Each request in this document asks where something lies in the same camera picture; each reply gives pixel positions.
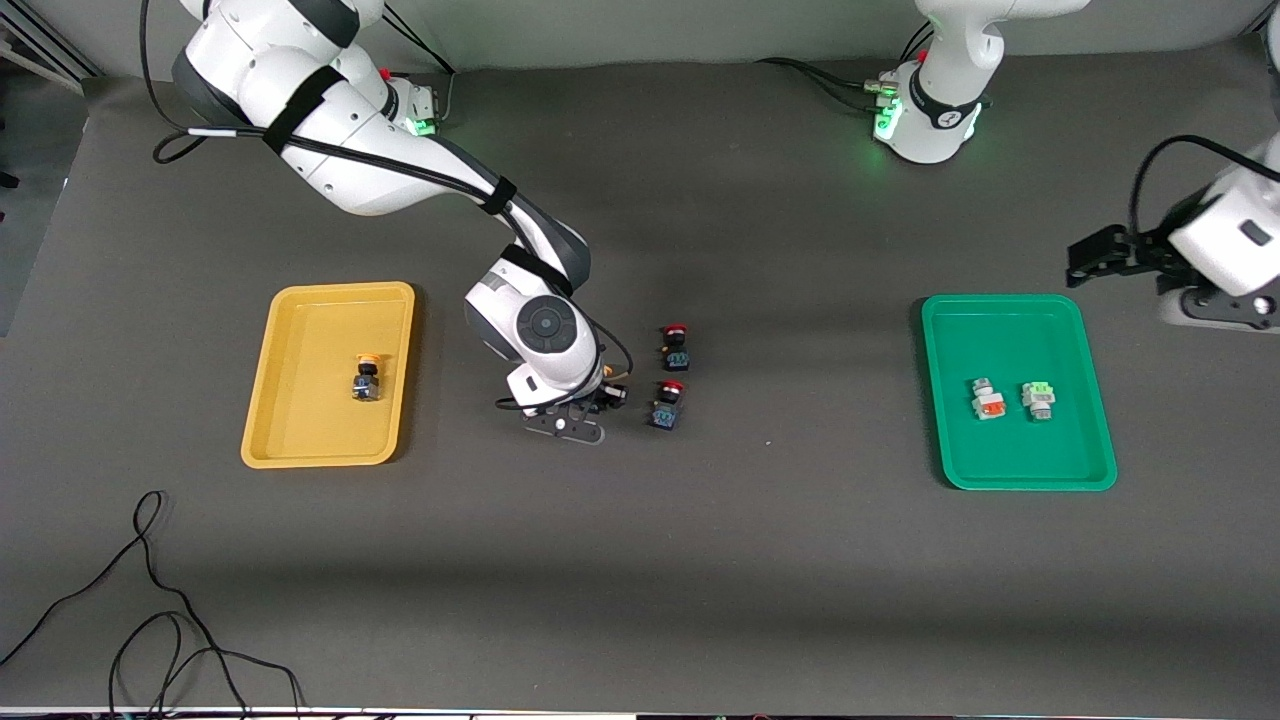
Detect dark grey table mat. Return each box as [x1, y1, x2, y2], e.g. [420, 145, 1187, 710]
[0, 40, 1280, 713]

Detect green plastic tray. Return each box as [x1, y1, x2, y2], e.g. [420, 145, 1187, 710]
[920, 293, 1119, 493]

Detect yellow plastic tray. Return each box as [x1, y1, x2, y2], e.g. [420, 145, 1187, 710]
[240, 281, 416, 470]

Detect black left arm base cables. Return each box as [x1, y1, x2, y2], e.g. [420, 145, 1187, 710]
[755, 20, 936, 113]

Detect black arm base cables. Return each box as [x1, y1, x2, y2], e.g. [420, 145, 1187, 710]
[378, 5, 457, 131]
[755, 20, 936, 113]

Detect black right arm base cables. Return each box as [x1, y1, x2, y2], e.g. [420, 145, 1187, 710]
[378, 5, 457, 131]

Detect grey metal frame rail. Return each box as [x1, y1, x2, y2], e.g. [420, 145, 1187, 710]
[0, 18, 101, 93]

